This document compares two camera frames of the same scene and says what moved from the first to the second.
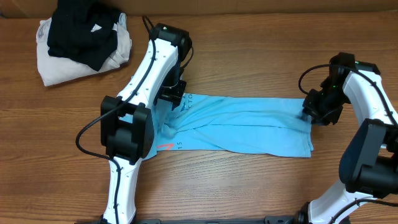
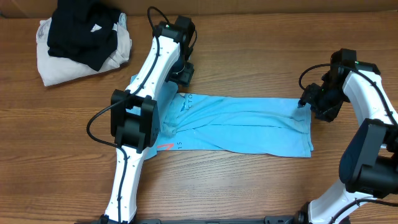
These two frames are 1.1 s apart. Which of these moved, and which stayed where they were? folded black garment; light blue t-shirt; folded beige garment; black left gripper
Moved: black left gripper
Stayed: light blue t-shirt; folded black garment; folded beige garment
